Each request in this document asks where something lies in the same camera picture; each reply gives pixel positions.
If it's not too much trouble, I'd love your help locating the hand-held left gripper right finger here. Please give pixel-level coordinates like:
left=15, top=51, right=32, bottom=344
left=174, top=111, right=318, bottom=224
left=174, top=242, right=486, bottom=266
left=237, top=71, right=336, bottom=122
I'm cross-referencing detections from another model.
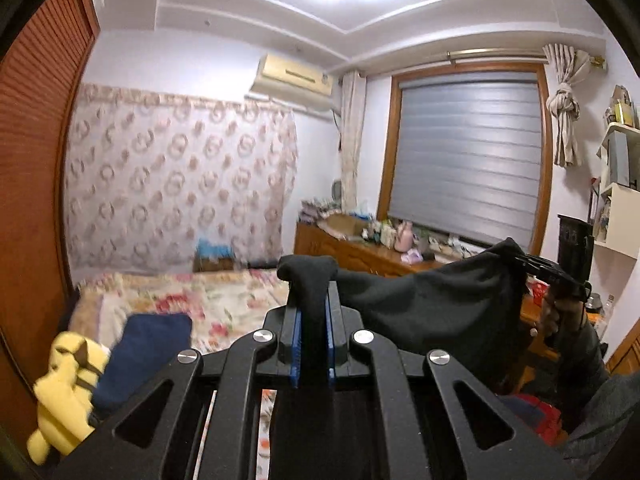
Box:
left=325, top=280, right=586, bottom=480

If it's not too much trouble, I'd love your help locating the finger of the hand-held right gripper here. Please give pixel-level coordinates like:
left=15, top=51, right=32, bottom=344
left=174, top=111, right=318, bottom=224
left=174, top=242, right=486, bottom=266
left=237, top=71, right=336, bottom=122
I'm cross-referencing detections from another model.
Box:
left=515, top=254, right=576, bottom=288

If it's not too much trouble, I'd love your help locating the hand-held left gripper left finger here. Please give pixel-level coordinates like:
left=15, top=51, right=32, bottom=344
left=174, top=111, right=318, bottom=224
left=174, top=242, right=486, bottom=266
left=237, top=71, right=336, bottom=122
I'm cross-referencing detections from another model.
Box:
left=55, top=305, right=301, bottom=480

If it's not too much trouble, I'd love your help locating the black t-shirt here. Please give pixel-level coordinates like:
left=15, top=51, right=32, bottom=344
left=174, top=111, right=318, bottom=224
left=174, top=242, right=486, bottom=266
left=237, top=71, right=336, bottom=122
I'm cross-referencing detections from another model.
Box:
left=276, top=237, right=528, bottom=396

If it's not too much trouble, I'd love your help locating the person's right forearm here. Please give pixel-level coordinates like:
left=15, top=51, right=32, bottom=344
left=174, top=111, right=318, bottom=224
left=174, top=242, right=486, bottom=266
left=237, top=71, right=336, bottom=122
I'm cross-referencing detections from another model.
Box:
left=552, top=305, right=640, bottom=480

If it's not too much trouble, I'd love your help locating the person's right hand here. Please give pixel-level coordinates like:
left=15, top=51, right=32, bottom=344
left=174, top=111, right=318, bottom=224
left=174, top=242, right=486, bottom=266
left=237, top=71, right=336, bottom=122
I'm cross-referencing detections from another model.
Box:
left=537, top=290, right=588, bottom=350

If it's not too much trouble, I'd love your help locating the clear plastic bottle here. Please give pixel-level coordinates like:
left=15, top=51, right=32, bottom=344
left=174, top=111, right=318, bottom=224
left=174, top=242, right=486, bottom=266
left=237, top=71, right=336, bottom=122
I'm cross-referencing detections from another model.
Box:
left=597, top=294, right=617, bottom=341

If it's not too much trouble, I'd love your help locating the wooden sideboard cabinet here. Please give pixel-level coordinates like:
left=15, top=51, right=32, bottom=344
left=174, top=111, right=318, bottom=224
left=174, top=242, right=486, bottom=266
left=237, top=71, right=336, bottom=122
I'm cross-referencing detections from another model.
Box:
left=294, top=222, right=561, bottom=361

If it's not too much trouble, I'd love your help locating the floral blanket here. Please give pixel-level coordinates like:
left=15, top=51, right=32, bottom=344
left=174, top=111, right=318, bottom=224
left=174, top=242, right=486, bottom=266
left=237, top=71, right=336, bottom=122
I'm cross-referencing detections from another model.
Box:
left=70, top=267, right=291, bottom=356

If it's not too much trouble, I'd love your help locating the open cardboard box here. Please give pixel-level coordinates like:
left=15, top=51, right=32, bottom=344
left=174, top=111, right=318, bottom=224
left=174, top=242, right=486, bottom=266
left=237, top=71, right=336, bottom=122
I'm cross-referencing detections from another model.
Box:
left=325, top=213, right=371, bottom=241

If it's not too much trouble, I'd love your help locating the group of small bottles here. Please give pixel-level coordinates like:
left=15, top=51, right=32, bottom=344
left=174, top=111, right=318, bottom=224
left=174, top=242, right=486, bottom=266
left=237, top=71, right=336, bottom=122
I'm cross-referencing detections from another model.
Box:
left=362, top=217, right=396, bottom=246

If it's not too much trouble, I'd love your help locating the cardboard box with blue cloth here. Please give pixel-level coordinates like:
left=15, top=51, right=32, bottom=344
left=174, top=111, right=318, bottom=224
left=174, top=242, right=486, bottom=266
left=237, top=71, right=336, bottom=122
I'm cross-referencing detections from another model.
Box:
left=192, top=239, right=236, bottom=272

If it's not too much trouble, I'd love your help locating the grey window blind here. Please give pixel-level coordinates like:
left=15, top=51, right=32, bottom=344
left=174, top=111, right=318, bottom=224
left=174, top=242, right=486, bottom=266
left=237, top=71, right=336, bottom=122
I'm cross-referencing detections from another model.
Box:
left=389, top=71, right=546, bottom=253

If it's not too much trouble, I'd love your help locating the knotted beige curtain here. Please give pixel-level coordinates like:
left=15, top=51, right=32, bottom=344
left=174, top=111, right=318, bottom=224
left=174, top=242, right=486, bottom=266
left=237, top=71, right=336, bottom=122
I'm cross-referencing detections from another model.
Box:
left=542, top=42, right=591, bottom=168

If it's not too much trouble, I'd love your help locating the red cloth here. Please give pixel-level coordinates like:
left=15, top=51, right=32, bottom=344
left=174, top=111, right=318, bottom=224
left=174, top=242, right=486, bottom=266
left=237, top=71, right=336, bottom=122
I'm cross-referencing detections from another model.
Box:
left=500, top=392, right=563, bottom=446

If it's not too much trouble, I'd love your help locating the navy garment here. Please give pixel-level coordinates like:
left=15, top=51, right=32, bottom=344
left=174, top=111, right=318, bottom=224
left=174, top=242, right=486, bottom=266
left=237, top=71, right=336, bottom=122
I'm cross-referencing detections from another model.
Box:
left=92, top=314, right=193, bottom=411

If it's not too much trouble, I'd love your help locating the beige window curtain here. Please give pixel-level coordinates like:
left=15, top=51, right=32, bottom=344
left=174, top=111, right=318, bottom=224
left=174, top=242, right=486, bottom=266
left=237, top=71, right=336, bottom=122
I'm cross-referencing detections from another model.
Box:
left=340, top=70, right=366, bottom=213

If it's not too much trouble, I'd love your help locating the brass curtain rod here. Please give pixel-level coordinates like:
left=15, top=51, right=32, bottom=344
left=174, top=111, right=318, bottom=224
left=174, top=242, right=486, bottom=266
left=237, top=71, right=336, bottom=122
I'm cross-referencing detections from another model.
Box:
left=446, top=46, right=608, bottom=67

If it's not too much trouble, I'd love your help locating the circle patterned curtain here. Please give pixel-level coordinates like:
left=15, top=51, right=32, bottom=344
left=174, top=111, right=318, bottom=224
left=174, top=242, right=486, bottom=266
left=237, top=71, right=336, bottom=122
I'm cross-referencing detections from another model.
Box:
left=62, top=82, right=298, bottom=273

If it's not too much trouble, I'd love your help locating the yellow plush toy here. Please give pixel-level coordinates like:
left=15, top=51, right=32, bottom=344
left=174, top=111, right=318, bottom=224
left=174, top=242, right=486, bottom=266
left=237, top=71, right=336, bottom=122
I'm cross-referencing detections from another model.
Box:
left=27, top=331, right=111, bottom=463

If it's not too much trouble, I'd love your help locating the beige air conditioner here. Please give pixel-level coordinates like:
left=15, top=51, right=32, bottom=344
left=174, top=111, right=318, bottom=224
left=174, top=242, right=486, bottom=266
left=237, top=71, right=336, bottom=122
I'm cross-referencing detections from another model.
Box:
left=248, top=54, right=335, bottom=111

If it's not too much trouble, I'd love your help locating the wooden louvered wardrobe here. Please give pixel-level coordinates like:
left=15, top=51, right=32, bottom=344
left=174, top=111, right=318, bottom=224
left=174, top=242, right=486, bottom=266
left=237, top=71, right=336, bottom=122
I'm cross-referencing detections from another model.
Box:
left=0, top=0, right=101, bottom=441

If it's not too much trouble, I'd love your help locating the white wall shelf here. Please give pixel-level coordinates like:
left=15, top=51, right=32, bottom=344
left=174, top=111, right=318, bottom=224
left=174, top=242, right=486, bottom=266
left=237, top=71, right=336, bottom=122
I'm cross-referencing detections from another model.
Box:
left=595, top=122, right=640, bottom=261

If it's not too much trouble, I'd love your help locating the wooden window frame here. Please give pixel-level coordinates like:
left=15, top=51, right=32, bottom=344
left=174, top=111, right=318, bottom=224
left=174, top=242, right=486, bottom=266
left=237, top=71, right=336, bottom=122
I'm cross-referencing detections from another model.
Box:
left=376, top=62, right=554, bottom=256

